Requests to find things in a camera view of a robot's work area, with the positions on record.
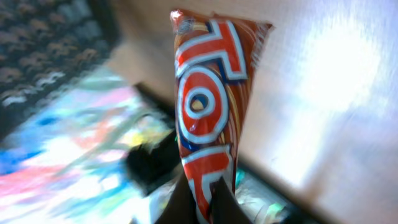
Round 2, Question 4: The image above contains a grey plastic mesh basket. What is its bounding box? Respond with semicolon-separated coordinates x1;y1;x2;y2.
1;0;119;138

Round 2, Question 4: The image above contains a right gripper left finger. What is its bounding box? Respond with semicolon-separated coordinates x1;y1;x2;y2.
155;174;198;224

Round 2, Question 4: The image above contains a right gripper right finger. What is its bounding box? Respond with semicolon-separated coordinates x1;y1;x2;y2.
210;179;252;224

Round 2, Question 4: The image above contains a red chocolate bar wrapper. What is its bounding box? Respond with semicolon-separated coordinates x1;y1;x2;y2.
170;9;274;223

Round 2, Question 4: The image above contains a colourful painted board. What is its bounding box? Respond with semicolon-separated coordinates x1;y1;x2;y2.
1;67;172;223

